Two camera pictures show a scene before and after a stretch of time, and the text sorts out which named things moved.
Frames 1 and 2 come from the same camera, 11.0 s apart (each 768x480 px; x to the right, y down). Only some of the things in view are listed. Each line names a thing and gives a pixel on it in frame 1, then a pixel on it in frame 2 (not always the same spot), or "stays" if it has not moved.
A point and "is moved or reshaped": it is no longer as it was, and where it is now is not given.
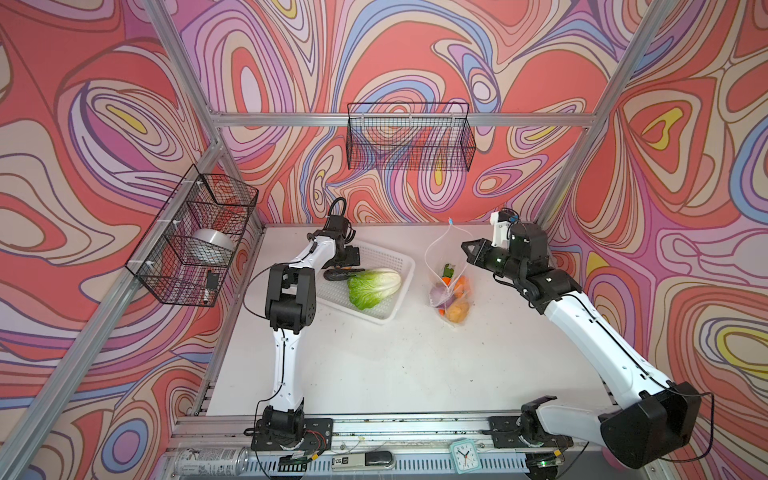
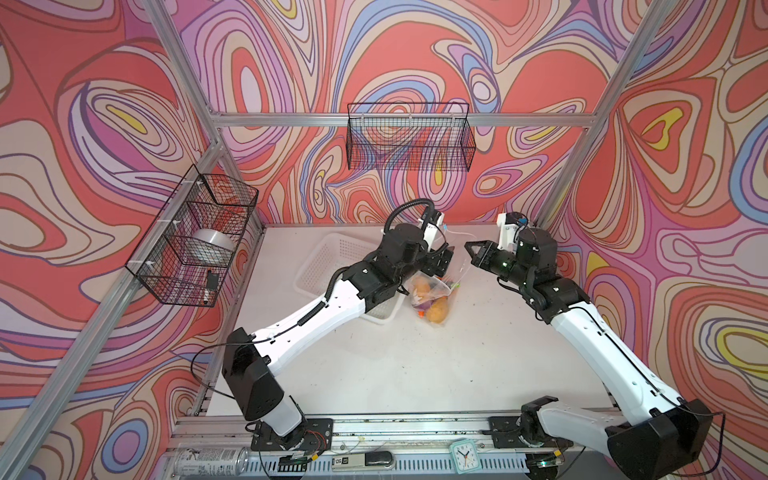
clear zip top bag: [452, 293] is moved or reshaped
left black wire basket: [192, 243] stays
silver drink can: [210, 461] stays
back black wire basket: [410, 137] stays
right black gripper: [476, 257] stays
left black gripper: [352, 256] → [431, 268]
